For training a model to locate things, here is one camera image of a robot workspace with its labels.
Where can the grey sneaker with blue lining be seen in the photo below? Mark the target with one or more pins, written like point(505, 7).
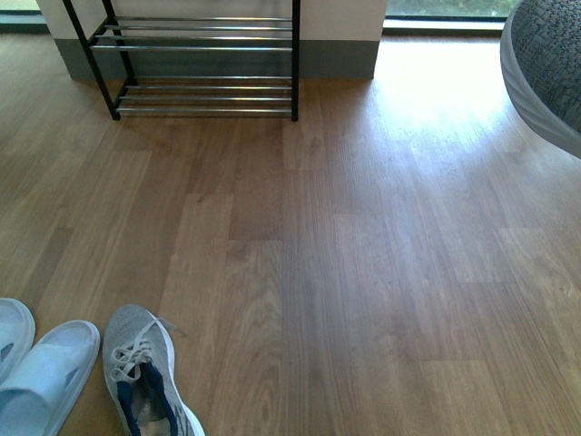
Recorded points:
point(540, 65)

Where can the white slipper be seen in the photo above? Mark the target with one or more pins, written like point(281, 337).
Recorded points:
point(40, 392)
point(17, 334)

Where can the black metal shoe rack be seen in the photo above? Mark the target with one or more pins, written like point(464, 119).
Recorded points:
point(246, 64)

